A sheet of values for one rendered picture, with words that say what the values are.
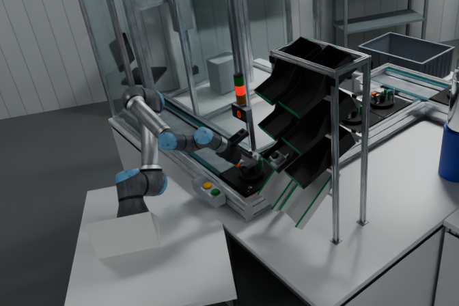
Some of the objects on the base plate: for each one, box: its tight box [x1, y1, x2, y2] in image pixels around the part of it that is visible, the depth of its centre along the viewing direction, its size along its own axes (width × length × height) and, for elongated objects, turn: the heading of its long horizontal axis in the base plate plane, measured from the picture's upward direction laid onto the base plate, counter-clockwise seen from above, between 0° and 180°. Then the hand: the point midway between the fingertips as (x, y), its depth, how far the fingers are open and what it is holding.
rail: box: [158, 145, 254, 223], centre depth 248 cm, size 6×89×11 cm, turn 47°
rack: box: [270, 37, 372, 245], centre depth 196 cm, size 21×36×80 cm, turn 47°
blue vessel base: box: [438, 122, 459, 182], centre depth 222 cm, size 16×16×27 cm
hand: (251, 156), depth 226 cm, fingers open, 8 cm apart
